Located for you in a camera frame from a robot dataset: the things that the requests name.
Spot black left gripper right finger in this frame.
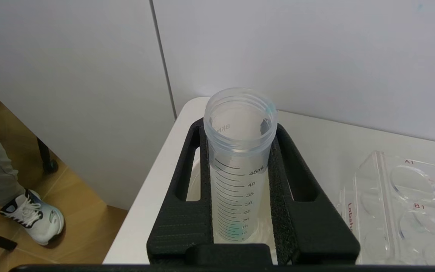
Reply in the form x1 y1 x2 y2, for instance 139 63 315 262
268 123 361 265

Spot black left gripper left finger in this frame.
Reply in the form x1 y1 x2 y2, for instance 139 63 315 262
147 118 215 265

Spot white and black sneaker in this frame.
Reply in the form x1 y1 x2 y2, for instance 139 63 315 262
0 189 65 246

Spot blue and white paper cup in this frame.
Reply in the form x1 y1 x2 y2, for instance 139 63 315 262
185 149 278 263

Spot test tube with blue pigment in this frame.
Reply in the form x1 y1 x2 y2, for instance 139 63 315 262
204 88 278 243

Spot clear acrylic test tube rack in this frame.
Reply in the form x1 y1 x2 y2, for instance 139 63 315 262
336 150 435 265

